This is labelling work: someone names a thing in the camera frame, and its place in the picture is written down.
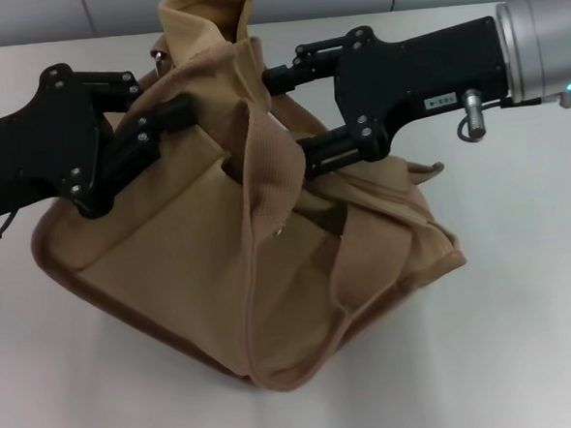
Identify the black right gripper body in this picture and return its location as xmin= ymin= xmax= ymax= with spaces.
xmin=328 ymin=14 xmax=515 ymax=168

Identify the khaki canvas food bag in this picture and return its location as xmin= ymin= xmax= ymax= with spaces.
xmin=14 ymin=0 xmax=474 ymax=405

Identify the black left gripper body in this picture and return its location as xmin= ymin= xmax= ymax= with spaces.
xmin=0 ymin=60 xmax=121 ymax=227

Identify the right gripper cable with plug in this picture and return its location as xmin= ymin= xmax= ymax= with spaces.
xmin=453 ymin=84 xmax=523 ymax=145

